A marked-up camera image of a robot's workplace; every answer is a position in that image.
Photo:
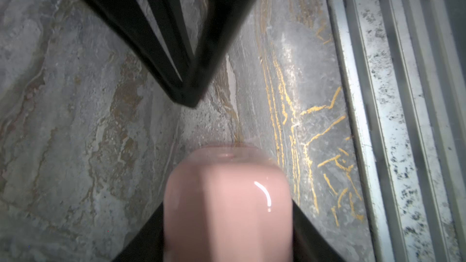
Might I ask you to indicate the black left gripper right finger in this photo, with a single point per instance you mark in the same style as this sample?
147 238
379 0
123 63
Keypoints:
308 244

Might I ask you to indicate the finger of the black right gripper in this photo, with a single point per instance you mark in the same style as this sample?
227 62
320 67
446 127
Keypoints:
183 72

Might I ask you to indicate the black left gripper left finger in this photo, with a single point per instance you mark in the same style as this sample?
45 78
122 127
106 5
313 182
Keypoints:
148 244

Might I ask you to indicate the pink pencil sharpener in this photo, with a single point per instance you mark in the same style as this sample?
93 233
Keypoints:
227 204

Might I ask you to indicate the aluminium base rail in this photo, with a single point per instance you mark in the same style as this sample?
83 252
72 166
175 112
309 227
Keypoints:
405 79

